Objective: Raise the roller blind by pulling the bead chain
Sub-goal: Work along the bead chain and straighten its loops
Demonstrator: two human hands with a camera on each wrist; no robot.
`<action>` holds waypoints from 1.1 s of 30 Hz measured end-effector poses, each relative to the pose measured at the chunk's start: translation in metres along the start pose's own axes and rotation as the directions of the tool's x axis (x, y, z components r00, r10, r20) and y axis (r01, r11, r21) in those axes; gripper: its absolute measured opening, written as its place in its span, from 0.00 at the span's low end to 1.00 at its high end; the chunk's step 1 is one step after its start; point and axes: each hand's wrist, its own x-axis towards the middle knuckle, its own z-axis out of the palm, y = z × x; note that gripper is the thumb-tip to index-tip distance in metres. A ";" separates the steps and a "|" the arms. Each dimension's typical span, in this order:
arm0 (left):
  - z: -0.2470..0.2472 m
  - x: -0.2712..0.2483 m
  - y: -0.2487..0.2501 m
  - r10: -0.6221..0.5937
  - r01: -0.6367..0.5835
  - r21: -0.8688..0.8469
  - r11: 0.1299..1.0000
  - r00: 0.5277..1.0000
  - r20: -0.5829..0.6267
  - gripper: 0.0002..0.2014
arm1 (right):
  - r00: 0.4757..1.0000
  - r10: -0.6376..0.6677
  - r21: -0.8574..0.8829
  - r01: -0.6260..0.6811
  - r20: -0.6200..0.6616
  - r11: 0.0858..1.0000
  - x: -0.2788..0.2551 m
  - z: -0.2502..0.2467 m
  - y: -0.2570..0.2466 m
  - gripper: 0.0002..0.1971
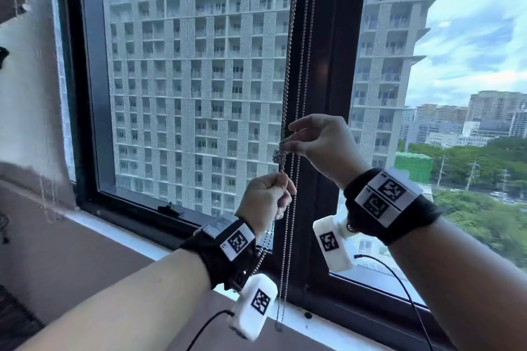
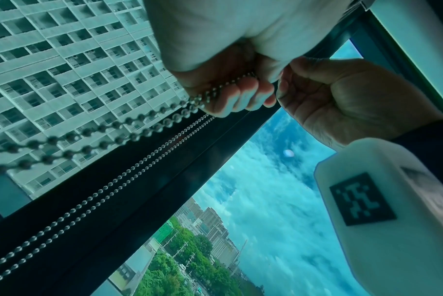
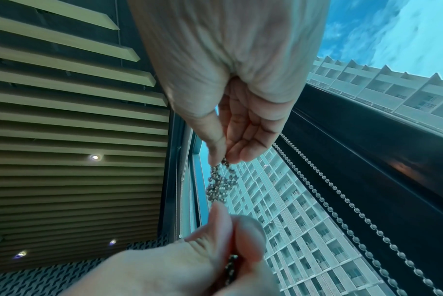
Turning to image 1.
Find person's left hand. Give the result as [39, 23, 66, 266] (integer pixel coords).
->
[235, 172, 297, 240]

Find person's right hand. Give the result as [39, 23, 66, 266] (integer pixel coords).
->
[283, 113, 371, 190]

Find person's right forearm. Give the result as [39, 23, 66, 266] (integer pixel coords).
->
[386, 217, 527, 351]

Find black left wristband with markers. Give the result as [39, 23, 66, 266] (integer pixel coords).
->
[180, 214, 258, 292]

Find black wristband with markers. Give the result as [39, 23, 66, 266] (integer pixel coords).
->
[180, 214, 258, 292]
[344, 167, 442, 245]

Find green roofed building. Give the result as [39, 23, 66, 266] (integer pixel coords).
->
[394, 152, 433, 185]

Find black right wristband with markers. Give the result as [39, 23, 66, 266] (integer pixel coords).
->
[344, 167, 442, 245]

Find black window latch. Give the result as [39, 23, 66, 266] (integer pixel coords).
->
[158, 203, 185, 218]

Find tall grey apartment building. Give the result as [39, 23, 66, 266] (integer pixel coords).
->
[100, 0, 438, 220]

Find distant city buildings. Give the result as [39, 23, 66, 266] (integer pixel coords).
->
[399, 90, 527, 148]

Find frosted window pane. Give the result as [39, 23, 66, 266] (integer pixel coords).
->
[0, 13, 77, 210]

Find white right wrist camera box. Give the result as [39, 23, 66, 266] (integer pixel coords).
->
[312, 214, 357, 273]

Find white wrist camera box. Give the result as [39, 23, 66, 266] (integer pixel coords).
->
[227, 273, 279, 342]
[312, 214, 357, 273]

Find black window frame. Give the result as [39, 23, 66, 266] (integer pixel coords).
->
[55, 0, 453, 351]

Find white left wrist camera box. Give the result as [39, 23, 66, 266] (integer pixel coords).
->
[227, 273, 279, 342]

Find black left camera cable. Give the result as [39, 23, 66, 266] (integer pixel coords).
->
[185, 309, 236, 351]

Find black camera cable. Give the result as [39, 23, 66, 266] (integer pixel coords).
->
[185, 309, 236, 351]
[354, 254, 435, 351]

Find black right camera cable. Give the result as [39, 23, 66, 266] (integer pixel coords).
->
[354, 254, 435, 351]

